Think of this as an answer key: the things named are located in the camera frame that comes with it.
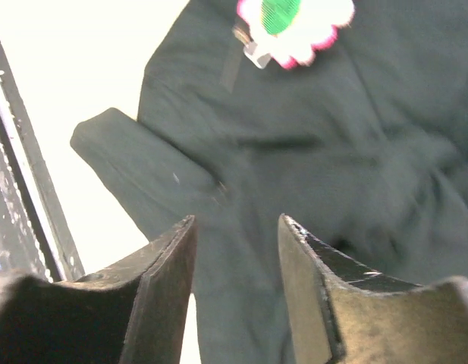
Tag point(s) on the pink flower brooch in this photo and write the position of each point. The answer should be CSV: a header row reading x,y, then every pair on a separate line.
x,y
290,32

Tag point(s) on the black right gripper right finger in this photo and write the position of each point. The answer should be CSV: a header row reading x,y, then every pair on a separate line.
x,y
342,311

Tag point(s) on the black garment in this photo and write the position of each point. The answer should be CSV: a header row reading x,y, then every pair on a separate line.
x,y
367,149

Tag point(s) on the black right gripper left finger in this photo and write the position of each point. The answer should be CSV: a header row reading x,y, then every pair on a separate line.
x,y
133,311

